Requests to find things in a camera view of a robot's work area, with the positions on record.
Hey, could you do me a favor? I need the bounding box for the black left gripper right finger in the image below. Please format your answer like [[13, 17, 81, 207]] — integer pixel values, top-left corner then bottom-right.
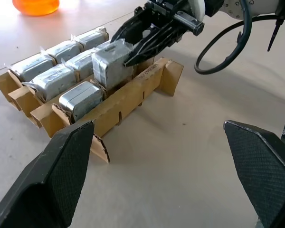
[[223, 120, 285, 228]]

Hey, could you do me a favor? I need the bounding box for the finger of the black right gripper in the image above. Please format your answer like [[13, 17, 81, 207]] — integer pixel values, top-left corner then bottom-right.
[[110, 16, 153, 46], [123, 25, 184, 67]]

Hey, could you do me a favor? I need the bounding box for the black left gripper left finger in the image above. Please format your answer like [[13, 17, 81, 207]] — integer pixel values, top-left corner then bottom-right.
[[0, 120, 95, 228]]

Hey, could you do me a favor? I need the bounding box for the silver plastic-wrapped camera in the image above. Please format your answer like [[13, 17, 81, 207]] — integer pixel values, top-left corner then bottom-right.
[[44, 40, 84, 63], [10, 54, 55, 83], [23, 63, 78, 103], [77, 28, 107, 49], [65, 48, 101, 77], [91, 39, 135, 89], [96, 40, 114, 51], [58, 81, 104, 122]]

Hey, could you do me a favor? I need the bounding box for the brown cardboard divider tray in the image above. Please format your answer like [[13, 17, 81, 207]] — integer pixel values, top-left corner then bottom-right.
[[0, 26, 185, 164]]

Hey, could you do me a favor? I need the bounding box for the orange translucent container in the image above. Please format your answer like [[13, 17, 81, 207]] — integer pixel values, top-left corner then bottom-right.
[[11, 0, 60, 17]]

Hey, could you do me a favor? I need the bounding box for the black zip tie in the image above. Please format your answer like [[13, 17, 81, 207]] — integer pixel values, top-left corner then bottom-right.
[[266, 13, 285, 52]]

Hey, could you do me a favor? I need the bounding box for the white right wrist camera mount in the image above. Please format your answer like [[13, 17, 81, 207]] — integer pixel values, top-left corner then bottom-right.
[[189, 0, 207, 19]]

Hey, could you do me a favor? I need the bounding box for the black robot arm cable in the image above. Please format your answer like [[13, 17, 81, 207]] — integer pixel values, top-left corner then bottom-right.
[[194, 0, 285, 75]]

